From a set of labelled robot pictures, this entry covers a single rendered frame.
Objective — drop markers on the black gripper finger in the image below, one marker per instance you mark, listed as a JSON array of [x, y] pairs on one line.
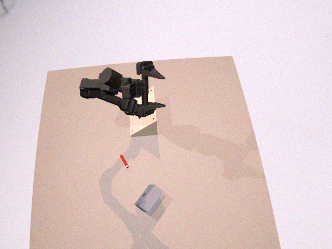
[[152, 107], [150, 71]]

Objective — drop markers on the grey square panel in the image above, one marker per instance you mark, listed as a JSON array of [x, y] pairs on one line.
[[150, 199]]

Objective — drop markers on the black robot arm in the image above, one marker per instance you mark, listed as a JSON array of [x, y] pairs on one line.
[[108, 85]]

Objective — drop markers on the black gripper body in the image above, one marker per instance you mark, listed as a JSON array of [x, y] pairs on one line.
[[142, 87]]

